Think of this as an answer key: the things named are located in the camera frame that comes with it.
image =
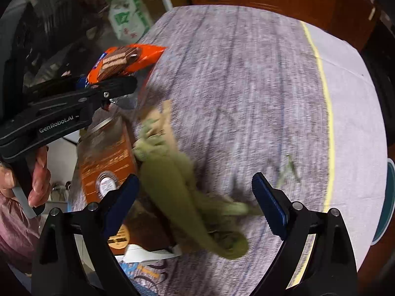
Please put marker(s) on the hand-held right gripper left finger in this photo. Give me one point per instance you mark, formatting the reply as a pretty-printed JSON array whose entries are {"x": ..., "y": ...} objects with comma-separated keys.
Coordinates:
[{"x": 123, "y": 197}]

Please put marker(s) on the person's left forearm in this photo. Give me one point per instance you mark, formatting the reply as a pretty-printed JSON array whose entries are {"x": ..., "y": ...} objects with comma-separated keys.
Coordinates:
[{"x": 15, "y": 234}]

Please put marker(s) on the blue printed paper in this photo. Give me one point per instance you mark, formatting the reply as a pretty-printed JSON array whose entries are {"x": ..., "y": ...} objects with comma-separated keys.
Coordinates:
[{"x": 139, "y": 273}]

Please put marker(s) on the grey tablecloth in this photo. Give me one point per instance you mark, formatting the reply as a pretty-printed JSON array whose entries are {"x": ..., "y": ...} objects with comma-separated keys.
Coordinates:
[{"x": 247, "y": 83}]

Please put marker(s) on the grey blue waste bin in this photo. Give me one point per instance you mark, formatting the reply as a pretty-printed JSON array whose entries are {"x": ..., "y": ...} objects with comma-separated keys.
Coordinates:
[{"x": 390, "y": 191}]

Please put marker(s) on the person's left hand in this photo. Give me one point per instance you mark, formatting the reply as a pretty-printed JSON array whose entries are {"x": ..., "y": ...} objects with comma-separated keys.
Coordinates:
[{"x": 41, "y": 178}]

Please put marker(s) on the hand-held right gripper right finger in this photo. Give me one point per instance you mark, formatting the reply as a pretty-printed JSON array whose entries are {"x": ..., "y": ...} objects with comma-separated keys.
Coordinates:
[{"x": 271, "y": 205}]

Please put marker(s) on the thin green stem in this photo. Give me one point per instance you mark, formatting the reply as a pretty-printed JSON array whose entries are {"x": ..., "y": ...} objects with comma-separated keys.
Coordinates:
[{"x": 288, "y": 169}]

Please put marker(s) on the orange-brown snack bag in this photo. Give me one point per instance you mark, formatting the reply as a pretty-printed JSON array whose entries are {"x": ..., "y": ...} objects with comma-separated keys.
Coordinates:
[{"x": 105, "y": 154}]

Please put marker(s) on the green and white bag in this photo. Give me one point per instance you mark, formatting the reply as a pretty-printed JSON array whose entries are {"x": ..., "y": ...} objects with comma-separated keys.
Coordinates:
[{"x": 129, "y": 15}]

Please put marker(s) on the orange wafer packet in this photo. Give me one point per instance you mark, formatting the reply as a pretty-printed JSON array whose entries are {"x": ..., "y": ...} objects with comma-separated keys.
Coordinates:
[{"x": 139, "y": 57}]

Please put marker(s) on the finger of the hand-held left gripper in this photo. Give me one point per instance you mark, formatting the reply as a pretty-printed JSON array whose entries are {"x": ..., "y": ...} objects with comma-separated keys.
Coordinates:
[
  {"x": 80, "y": 82},
  {"x": 114, "y": 87}
]

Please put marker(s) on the green vegetable peel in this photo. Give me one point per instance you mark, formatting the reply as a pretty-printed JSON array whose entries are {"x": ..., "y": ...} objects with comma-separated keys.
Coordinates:
[{"x": 172, "y": 185}]

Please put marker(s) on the white paper sheet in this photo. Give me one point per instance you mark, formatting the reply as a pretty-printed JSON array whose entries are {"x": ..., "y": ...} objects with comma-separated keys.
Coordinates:
[{"x": 148, "y": 252}]

